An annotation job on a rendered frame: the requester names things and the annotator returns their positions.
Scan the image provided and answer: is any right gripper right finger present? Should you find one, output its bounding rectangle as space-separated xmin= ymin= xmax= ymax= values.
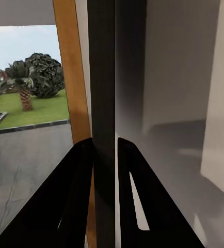
xmin=117 ymin=137 xmax=205 ymax=248

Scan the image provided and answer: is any poster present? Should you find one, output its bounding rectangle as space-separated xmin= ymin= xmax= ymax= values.
xmin=87 ymin=0 xmax=115 ymax=248

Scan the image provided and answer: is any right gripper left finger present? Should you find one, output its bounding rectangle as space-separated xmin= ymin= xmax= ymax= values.
xmin=0 ymin=137 xmax=93 ymax=248

